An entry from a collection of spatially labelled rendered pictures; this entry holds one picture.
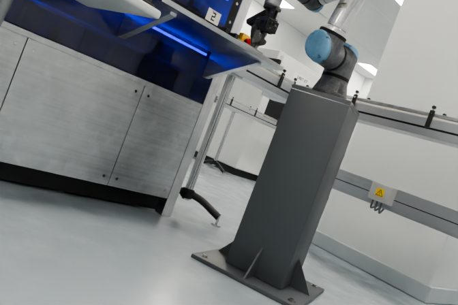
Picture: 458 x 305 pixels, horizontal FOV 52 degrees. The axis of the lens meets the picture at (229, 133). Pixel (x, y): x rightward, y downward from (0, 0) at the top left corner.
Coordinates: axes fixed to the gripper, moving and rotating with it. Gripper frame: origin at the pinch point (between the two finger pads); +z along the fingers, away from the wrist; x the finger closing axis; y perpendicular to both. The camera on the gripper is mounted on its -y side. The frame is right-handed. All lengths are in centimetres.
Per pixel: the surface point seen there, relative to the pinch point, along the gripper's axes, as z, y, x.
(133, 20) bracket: 11, -19, -50
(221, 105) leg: 27, -42, 31
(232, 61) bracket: 8.3, -9.6, -0.5
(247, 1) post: -26.3, -27.6, 9.5
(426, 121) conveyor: 0, 49, 81
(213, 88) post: 21.5, -27.4, 9.2
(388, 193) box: 40, 45, 80
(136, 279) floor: 91, 51, -55
